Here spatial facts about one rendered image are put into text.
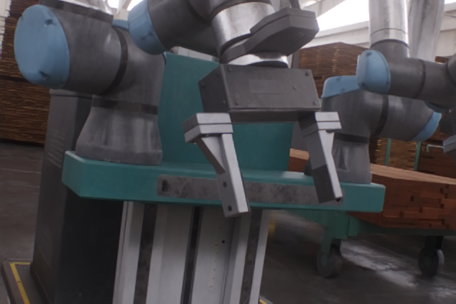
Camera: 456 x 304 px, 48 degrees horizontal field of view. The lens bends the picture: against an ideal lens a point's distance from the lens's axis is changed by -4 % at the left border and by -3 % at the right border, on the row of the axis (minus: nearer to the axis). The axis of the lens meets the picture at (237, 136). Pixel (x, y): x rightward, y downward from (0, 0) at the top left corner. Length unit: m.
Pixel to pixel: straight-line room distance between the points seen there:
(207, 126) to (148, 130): 0.38
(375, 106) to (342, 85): 0.08
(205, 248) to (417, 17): 0.70
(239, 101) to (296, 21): 0.10
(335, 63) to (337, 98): 10.32
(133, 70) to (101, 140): 0.13
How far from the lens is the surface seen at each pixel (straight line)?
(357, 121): 1.13
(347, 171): 1.11
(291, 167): 3.51
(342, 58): 11.50
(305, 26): 0.54
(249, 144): 1.13
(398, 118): 1.17
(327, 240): 3.14
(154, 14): 0.67
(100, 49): 0.81
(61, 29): 0.78
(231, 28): 0.58
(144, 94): 0.88
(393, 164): 12.34
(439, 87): 0.99
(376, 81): 0.95
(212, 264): 1.25
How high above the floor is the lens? 0.80
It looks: 1 degrees down
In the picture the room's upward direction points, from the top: 8 degrees clockwise
